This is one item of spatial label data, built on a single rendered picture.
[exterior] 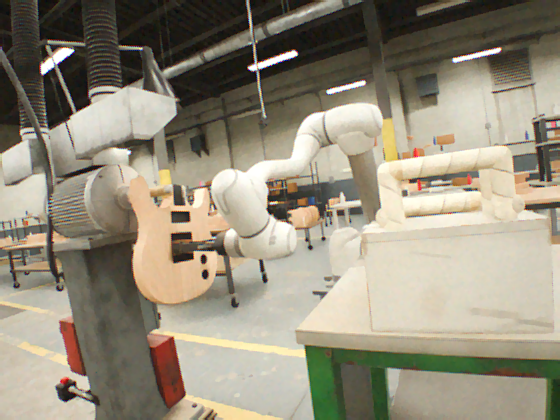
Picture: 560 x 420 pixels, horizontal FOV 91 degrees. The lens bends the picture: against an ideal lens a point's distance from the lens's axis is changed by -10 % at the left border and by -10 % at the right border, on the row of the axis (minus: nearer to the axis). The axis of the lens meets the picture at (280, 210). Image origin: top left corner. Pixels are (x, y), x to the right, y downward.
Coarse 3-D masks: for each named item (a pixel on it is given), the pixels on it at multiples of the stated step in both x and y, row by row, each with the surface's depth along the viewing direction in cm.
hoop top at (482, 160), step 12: (432, 156) 46; (444, 156) 44; (456, 156) 44; (468, 156) 43; (480, 156) 42; (492, 156) 41; (384, 168) 48; (396, 168) 47; (408, 168) 46; (420, 168) 46; (432, 168) 45; (444, 168) 44; (456, 168) 44; (468, 168) 43; (480, 168) 43
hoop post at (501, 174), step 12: (504, 156) 41; (492, 168) 42; (504, 168) 41; (492, 180) 43; (504, 180) 41; (492, 192) 43; (504, 192) 41; (504, 204) 41; (504, 216) 42; (516, 216) 41
